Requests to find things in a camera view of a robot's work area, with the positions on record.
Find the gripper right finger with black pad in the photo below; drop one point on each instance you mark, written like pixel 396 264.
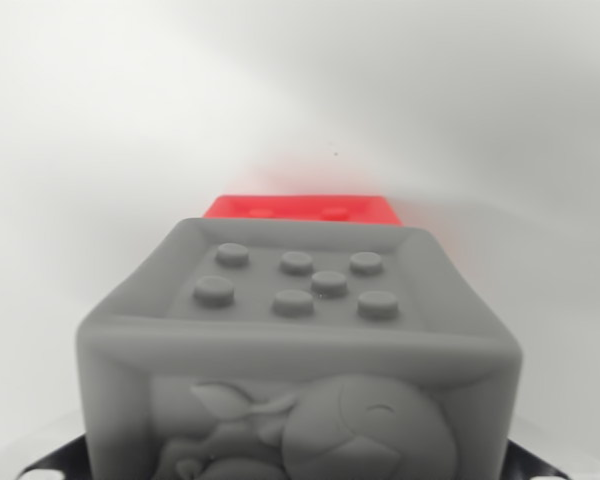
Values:
pixel 532 457

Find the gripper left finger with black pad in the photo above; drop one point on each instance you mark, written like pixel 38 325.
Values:
pixel 60 457

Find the grey embossed toy cube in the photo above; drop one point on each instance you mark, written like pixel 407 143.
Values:
pixel 300 360

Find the red embossed toy cube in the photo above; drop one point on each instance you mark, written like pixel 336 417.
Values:
pixel 300 207

